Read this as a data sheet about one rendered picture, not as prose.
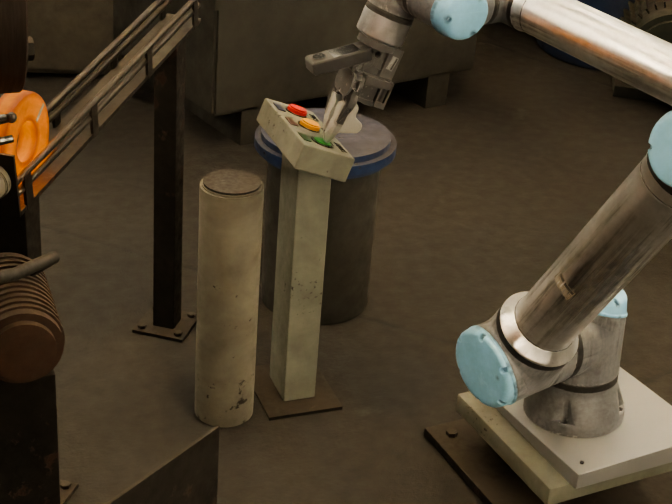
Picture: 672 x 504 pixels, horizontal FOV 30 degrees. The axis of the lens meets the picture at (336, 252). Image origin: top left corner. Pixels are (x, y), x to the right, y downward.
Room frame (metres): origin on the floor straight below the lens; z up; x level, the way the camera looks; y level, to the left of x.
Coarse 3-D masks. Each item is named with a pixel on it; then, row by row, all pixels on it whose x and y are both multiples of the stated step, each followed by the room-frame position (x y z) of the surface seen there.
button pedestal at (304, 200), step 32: (288, 128) 2.16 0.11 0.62; (320, 128) 2.24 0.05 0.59; (288, 160) 2.11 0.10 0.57; (320, 160) 2.10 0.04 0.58; (352, 160) 2.12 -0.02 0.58; (288, 192) 2.20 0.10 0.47; (320, 192) 2.17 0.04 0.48; (288, 224) 2.19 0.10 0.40; (320, 224) 2.18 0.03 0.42; (288, 256) 2.18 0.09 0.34; (320, 256) 2.18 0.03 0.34; (288, 288) 2.17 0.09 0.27; (320, 288) 2.18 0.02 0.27; (288, 320) 2.16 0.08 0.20; (288, 352) 2.16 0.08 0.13; (256, 384) 2.21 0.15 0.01; (288, 384) 2.16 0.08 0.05; (320, 384) 2.23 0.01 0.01; (288, 416) 2.11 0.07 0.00
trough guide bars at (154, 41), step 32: (160, 0) 2.45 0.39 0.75; (192, 0) 2.46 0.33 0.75; (128, 32) 2.29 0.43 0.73; (160, 32) 2.30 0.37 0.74; (96, 64) 2.15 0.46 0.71; (128, 64) 2.15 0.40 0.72; (64, 96) 2.02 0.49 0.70; (96, 96) 2.02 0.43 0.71; (64, 128) 1.90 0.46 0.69; (96, 128) 2.00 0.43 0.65; (32, 160) 1.79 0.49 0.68; (32, 192) 1.76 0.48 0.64
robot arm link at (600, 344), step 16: (608, 304) 1.95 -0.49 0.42; (624, 304) 1.98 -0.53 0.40; (592, 320) 1.94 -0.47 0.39; (608, 320) 1.95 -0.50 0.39; (624, 320) 1.98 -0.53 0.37; (592, 336) 1.93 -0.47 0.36; (608, 336) 1.95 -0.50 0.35; (592, 352) 1.92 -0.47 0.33; (608, 352) 1.95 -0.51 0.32; (576, 368) 1.90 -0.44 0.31; (592, 368) 1.94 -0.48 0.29; (608, 368) 1.95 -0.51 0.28; (576, 384) 1.94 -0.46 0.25; (592, 384) 1.94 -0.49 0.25
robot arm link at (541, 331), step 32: (640, 192) 1.67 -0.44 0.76; (608, 224) 1.71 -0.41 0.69; (640, 224) 1.67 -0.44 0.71; (576, 256) 1.75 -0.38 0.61; (608, 256) 1.71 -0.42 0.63; (640, 256) 1.70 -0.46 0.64; (544, 288) 1.80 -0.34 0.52; (576, 288) 1.75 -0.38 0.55; (608, 288) 1.73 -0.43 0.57; (512, 320) 1.84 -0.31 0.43; (544, 320) 1.79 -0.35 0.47; (576, 320) 1.77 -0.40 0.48; (480, 352) 1.84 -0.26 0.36; (512, 352) 1.81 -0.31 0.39; (544, 352) 1.80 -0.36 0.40; (576, 352) 1.90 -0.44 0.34; (480, 384) 1.84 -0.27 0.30; (512, 384) 1.80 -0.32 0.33; (544, 384) 1.85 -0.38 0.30
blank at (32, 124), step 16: (16, 96) 1.79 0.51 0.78; (32, 96) 1.82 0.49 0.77; (0, 112) 1.76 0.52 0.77; (16, 112) 1.77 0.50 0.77; (32, 112) 1.82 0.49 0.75; (0, 128) 1.74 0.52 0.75; (16, 128) 1.77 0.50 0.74; (32, 128) 1.83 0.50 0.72; (48, 128) 1.87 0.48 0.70; (16, 144) 1.77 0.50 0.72; (32, 144) 1.83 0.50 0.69; (16, 160) 1.76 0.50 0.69
